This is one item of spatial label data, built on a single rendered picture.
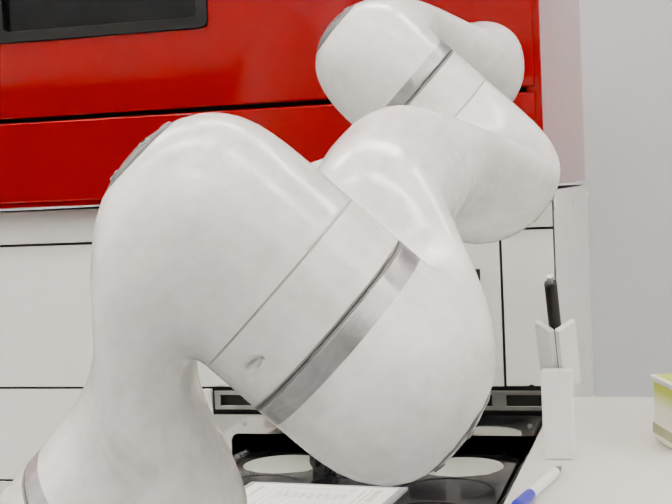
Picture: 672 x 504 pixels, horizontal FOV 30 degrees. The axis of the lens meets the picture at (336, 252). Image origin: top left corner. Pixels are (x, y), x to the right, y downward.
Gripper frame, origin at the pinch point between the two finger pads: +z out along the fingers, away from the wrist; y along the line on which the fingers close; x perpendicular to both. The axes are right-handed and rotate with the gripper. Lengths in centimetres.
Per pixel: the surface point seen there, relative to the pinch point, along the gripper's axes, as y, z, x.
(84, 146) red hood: -19, -38, 29
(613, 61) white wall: 129, -58, 104
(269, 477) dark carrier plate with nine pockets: -6.2, 2.1, 1.8
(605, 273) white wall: 126, -8, 107
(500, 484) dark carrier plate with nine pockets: 13.2, 2.0, -17.3
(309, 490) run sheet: -17.0, -4.9, -32.9
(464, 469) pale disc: 13.9, 2.0, -8.7
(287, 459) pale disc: -0.7, 2.0, 9.1
